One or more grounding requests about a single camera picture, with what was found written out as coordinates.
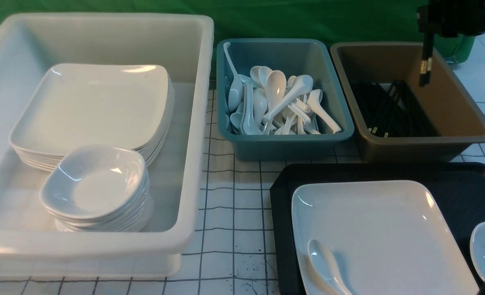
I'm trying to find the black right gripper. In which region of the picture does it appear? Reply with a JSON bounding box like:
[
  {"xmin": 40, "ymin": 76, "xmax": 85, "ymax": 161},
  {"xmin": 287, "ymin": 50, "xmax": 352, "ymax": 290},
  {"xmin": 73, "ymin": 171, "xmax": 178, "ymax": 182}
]
[{"xmin": 417, "ymin": 0, "xmax": 485, "ymax": 38}]

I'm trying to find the white square rice plate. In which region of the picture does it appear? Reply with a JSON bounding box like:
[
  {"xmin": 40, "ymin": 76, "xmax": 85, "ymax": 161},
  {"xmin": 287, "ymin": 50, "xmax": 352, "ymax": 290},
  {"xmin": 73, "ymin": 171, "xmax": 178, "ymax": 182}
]
[{"xmin": 291, "ymin": 180, "xmax": 479, "ymax": 295}]

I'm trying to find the white ceramic soup spoon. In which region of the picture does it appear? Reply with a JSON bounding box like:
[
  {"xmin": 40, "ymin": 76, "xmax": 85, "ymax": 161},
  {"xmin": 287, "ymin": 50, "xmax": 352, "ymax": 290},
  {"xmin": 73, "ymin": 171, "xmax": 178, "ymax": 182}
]
[{"xmin": 307, "ymin": 239, "xmax": 352, "ymax": 295}]

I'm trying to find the green cloth backdrop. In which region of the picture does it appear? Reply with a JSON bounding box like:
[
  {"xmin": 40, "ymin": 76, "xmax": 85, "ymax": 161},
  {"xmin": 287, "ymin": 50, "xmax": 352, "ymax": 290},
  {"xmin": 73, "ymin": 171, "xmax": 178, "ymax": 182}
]
[{"xmin": 0, "ymin": 0, "xmax": 476, "ymax": 78}]

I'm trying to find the brown plastic bin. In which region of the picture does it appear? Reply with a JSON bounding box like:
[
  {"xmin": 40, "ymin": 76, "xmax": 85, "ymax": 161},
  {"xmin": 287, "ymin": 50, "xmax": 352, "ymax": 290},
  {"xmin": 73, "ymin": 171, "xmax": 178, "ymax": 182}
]
[{"xmin": 329, "ymin": 41, "xmax": 485, "ymax": 163}]

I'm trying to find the pile of black chopsticks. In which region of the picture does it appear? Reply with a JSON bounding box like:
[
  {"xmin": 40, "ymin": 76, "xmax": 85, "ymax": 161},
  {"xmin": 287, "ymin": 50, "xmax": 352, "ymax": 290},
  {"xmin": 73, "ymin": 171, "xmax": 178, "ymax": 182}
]
[{"xmin": 351, "ymin": 79, "xmax": 439, "ymax": 138}]

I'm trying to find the black serving tray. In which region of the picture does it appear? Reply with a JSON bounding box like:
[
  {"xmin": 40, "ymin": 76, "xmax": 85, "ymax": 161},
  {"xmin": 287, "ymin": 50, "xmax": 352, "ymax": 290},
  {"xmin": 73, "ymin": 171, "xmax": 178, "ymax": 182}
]
[{"xmin": 270, "ymin": 162, "xmax": 485, "ymax": 295}]

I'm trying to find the teal plastic bin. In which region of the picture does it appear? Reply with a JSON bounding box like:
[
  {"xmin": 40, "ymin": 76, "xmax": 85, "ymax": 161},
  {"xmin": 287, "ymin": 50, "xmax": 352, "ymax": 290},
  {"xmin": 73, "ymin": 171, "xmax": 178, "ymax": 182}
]
[{"xmin": 216, "ymin": 39, "xmax": 355, "ymax": 162}]

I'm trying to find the pile of white soup spoons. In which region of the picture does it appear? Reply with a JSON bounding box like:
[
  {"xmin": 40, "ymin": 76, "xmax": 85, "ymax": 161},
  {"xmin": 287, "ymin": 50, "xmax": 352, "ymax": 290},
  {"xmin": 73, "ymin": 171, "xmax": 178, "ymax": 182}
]
[{"xmin": 222, "ymin": 42, "xmax": 342, "ymax": 136}]

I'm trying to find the stack of white square plates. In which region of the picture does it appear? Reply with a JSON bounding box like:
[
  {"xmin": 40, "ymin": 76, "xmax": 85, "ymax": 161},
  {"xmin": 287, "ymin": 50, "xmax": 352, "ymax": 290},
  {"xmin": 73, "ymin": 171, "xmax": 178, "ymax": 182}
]
[{"xmin": 9, "ymin": 63, "xmax": 175, "ymax": 166}]

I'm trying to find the stack of white small bowls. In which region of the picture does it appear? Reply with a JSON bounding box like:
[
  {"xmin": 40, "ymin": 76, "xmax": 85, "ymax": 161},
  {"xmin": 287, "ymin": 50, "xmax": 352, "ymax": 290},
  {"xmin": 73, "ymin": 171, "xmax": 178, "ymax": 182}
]
[{"xmin": 39, "ymin": 145, "xmax": 155, "ymax": 233}]

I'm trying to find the large white plastic tub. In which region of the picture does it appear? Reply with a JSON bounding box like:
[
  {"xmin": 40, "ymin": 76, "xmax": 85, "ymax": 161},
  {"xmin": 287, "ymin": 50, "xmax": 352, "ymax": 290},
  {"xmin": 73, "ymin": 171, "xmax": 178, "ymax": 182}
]
[{"xmin": 0, "ymin": 12, "xmax": 214, "ymax": 280}]

